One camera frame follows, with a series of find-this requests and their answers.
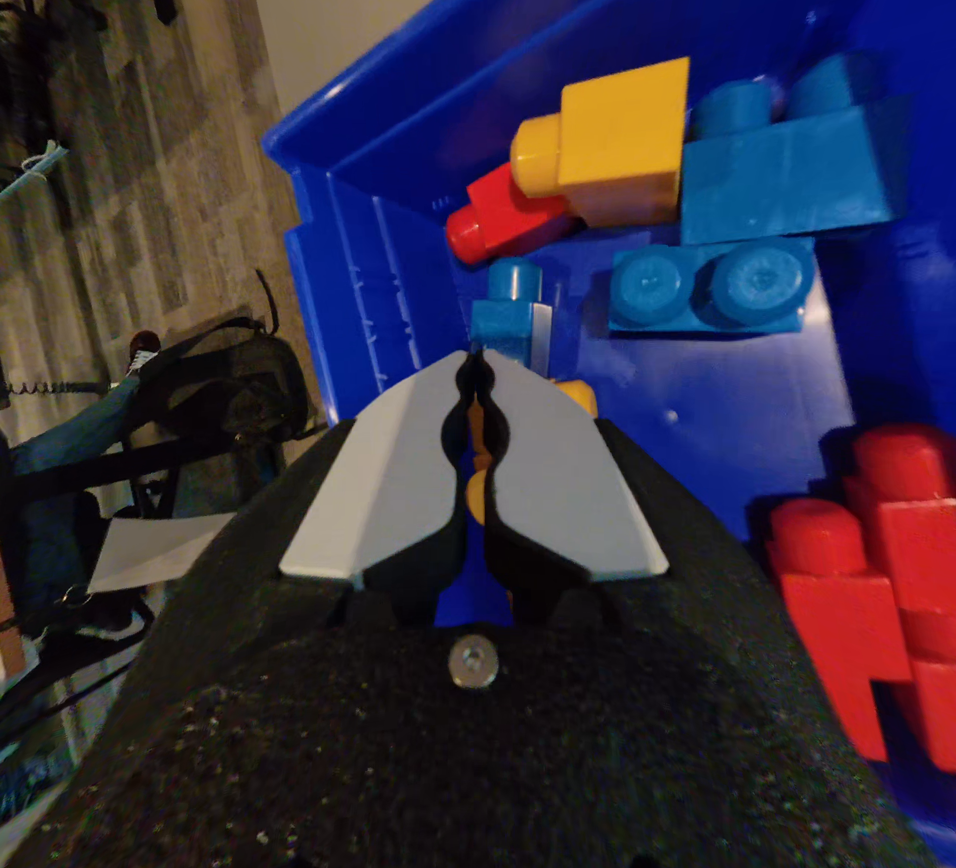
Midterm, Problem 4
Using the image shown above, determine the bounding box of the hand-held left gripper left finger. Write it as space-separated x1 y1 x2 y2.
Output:
278 349 477 590

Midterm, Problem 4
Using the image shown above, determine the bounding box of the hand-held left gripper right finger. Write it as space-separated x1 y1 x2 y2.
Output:
477 349 672 582

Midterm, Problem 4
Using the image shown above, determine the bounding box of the blue plastic bin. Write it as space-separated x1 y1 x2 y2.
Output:
261 0 956 868

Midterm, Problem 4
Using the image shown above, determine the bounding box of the blue single-stud block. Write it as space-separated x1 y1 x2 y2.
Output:
469 257 555 370

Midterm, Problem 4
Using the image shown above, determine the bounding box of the black backpack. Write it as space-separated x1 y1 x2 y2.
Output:
123 271 311 511

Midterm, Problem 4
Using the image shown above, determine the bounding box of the white paper sheet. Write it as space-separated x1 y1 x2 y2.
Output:
90 513 234 594

